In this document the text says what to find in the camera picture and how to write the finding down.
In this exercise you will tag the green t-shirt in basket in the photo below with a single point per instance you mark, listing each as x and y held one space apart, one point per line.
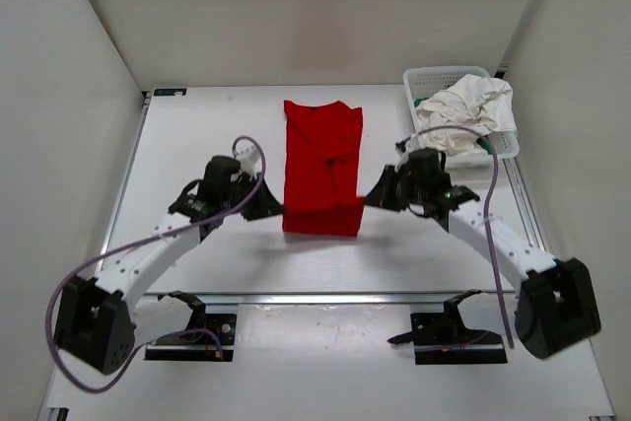
485 144

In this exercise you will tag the red t-shirt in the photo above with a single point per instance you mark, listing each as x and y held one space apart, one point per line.
321 170

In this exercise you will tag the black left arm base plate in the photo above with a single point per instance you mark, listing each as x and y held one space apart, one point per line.
200 347

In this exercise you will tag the white crumpled t-shirt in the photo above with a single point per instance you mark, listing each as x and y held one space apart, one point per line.
459 114

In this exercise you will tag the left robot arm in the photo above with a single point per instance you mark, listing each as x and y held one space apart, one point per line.
103 319

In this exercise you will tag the white plastic basket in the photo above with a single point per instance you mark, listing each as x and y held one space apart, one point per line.
422 83

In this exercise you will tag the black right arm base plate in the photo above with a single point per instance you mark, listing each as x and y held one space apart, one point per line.
442 338

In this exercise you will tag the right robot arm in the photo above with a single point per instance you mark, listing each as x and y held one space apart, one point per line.
556 300

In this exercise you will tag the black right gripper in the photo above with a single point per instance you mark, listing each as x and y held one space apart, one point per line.
383 196

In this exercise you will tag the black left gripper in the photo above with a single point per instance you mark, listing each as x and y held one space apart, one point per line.
266 204

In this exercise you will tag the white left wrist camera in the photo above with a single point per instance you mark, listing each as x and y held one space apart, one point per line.
248 159

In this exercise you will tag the aluminium table edge rail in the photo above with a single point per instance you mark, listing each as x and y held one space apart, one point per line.
323 299

